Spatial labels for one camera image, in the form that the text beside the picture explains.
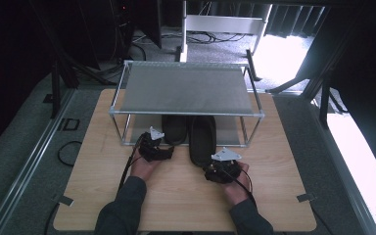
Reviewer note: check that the large black floor socket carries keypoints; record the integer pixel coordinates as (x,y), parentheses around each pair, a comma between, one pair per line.
(69,124)

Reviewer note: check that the person's right hand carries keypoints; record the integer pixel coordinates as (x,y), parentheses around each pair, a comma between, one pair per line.
(236,192)

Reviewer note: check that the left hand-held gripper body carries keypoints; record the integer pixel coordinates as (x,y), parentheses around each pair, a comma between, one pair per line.
(150,147)

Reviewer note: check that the metal shoe rack grey shelves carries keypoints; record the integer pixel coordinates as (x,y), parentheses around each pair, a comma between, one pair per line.
(186,88)

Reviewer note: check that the black slipper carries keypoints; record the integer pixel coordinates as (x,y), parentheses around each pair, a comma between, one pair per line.
(202,143)
(174,129)

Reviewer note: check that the aluminium floor rail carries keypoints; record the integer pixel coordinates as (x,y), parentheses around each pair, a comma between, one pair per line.
(29,163)

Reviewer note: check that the dark curtain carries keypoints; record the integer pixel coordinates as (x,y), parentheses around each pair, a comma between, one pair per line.
(293,21)

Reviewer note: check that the small black floor socket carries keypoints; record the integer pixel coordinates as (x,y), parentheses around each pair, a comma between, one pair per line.
(48,98)

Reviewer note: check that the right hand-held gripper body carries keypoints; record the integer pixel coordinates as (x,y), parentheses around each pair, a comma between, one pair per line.
(226,171)

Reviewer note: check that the person's left hand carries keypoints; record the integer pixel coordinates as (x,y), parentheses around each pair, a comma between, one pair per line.
(143,169)

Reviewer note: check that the white desk frame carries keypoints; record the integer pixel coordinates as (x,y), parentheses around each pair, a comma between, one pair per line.
(223,23)

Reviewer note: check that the black metal stand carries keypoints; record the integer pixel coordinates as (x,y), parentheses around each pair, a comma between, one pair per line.
(56,88)
(323,101)

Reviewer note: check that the grey tape strip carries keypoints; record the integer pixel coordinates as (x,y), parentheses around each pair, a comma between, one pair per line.
(63,200)
(305,197)

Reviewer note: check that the dark computer tower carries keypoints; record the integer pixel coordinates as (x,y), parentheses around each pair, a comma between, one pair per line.
(111,29)

